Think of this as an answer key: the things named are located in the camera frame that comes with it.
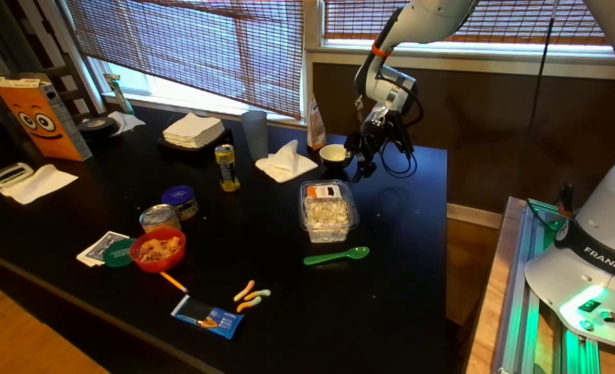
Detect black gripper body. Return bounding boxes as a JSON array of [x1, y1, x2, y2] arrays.
[[357, 102, 410, 152]]

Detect transparent lid with label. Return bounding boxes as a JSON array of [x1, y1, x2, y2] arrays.
[[297, 177, 359, 241]]

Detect small white bowl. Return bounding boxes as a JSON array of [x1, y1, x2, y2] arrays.
[[317, 142, 354, 169]]

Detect transparent bowl with seeds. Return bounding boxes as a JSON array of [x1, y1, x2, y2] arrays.
[[297, 178, 362, 248]]

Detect red bowl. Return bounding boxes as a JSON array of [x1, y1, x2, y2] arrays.
[[126, 225, 188, 275]]

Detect green round lid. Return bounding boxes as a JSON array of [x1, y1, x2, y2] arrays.
[[101, 236, 135, 273]]

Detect crumpled white napkin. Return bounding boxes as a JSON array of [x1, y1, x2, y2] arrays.
[[253, 137, 320, 187]]

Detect green plastic spoon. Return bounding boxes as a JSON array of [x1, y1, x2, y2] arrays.
[[300, 242, 371, 269]]

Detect clear plastic cup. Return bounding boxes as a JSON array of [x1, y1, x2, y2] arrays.
[[238, 107, 271, 161]]

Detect small glass spice jar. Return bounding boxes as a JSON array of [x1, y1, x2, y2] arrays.
[[214, 142, 242, 196]]

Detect gummy worm candy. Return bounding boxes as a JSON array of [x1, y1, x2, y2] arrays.
[[230, 279, 257, 304], [242, 287, 273, 305], [234, 296, 264, 315]]

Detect narrow bamboo window blind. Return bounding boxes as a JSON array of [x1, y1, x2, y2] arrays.
[[321, 0, 608, 45]]

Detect blue lidded container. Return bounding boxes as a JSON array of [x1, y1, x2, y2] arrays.
[[157, 183, 201, 222]]

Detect wide bamboo window blind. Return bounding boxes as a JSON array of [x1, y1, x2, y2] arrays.
[[65, 0, 307, 120]]

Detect round clear jar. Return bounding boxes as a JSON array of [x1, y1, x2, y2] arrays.
[[137, 201, 183, 235]]

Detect robot mounting stand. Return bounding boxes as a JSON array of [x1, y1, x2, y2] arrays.
[[487, 196, 615, 374]]

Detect blue candy packet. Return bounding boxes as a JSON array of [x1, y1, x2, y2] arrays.
[[168, 293, 245, 342]]

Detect orange stick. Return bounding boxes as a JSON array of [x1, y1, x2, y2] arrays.
[[157, 269, 190, 294]]

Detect white paper sheet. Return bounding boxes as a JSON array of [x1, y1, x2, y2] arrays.
[[106, 107, 147, 137]]

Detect black round dish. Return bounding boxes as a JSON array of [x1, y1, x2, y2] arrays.
[[76, 115, 121, 134]]

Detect white card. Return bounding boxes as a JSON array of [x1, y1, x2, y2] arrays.
[[75, 229, 132, 269]]

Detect white receipt paper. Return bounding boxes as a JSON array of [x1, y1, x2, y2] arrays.
[[0, 159, 81, 208]]

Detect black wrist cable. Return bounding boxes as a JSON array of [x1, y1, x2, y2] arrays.
[[377, 88, 425, 178]]

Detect long black hanging cable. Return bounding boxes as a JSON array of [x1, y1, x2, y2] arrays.
[[523, 14, 558, 235]]

